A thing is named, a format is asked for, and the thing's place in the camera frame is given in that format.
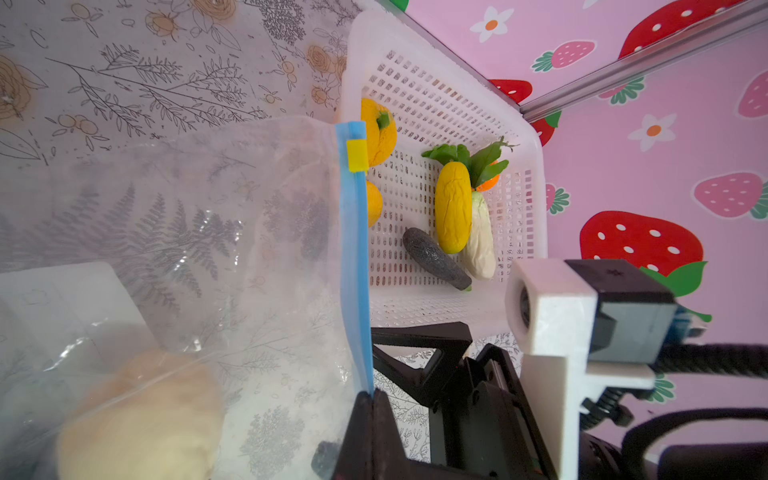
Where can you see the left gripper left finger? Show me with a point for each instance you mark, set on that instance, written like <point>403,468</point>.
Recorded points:
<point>355,459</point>

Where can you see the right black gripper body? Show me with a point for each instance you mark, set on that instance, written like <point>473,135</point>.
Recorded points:
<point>482,426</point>

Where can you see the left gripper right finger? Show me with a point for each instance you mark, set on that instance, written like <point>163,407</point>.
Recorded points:
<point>389,461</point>

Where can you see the white daikon toy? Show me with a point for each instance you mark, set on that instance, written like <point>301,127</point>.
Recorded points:
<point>478,256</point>

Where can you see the green leaf toy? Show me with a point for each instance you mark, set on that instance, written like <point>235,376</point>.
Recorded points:
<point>476,162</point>

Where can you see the beige garlic toy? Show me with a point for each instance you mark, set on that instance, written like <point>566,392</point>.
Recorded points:
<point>159,416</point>

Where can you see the clear zip top bag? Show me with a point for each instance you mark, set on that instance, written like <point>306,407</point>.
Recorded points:
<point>242,247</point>

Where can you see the yellow orange toy fruit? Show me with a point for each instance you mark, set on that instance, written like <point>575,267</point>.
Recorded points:
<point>381,131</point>

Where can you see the orange tangerine toy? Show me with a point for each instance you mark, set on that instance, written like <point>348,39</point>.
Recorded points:
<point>491,174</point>

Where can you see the yellow lemon toy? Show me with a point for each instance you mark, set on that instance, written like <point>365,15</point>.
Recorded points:
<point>374,204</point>

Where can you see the right aluminium frame post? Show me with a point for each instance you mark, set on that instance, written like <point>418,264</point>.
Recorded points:
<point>728,25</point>

